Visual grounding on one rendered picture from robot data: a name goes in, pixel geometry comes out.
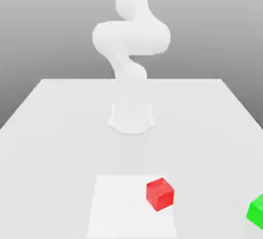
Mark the small red cube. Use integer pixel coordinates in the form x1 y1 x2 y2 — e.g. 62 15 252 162
145 177 175 212

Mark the small green cube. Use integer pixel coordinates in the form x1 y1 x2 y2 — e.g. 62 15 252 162
246 193 263 230

